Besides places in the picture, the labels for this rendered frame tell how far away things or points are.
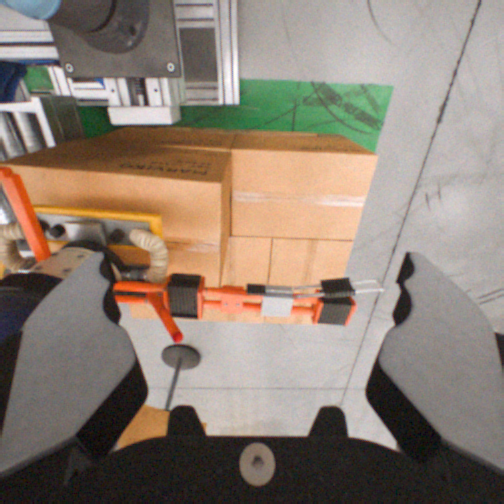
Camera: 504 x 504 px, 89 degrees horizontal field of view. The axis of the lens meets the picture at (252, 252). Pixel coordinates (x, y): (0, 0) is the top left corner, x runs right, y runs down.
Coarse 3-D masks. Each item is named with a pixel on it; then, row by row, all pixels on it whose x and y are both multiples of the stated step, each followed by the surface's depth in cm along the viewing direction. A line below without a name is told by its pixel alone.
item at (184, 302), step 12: (180, 276) 59; (192, 276) 59; (168, 288) 56; (180, 288) 56; (192, 288) 56; (168, 300) 58; (180, 300) 59; (192, 300) 59; (180, 312) 61; (192, 312) 61
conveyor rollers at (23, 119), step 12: (0, 120) 98; (24, 120) 98; (0, 132) 99; (12, 132) 102; (24, 132) 99; (36, 132) 103; (12, 144) 103; (36, 144) 103; (0, 156) 106; (12, 156) 104; (0, 204) 117; (0, 216) 119
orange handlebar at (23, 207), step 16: (0, 176) 44; (16, 176) 45; (16, 192) 46; (16, 208) 47; (32, 208) 49; (32, 224) 49; (32, 240) 51; (48, 256) 54; (128, 288) 58; (144, 288) 58; (160, 288) 58; (208, 288) 59; (224, 288) 59; (240, 288) 60; (144, 304) 61; (208, 304) 61; (224, 304) 59; (240, 304) 60; (256, 304) 61
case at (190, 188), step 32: (32, 160) 72; (64, 160) 75; (96, 160) 77; (128, 160) 80; (160, 160) 83; (192, 160) 87; (224, 160) 91; (32, 192) 71; (64, 192) 71; (96, 192) 71; (128, 192) 71; (160, 192) 71; (192, 192) 71; (224, 192) 80; (192, 224) 76; (224, 224) 90; (128, 256) 83; (192, 256) 82; (224, 256) 103
